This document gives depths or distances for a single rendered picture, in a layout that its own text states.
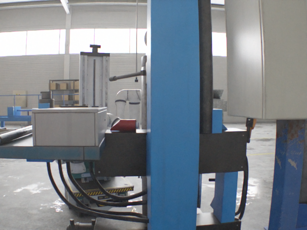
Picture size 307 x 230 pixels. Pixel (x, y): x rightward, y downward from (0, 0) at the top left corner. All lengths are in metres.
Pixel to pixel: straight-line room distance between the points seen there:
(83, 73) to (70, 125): 1.99
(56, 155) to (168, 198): 0.43
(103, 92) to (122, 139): 1.78
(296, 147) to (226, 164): 0.65
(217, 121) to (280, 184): 0.55
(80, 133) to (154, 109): 0.27
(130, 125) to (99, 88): 1.79
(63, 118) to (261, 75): 0.64
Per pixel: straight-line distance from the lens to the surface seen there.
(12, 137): 1.07
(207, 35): 1.14
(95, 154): 0.89
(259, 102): 0.53
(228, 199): 1.32
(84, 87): 2.85
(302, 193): 2.40
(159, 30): 0.95
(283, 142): 0.66
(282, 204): 0.68
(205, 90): 1.10
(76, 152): 0.90
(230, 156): 1.26
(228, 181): 1.29
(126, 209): 1.70
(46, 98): 1.25
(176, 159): 0.94
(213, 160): 1.23
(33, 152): 0.94
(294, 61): 0.56
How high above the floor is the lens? 1.21
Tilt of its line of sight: 3 degrees down
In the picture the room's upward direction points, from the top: straight up
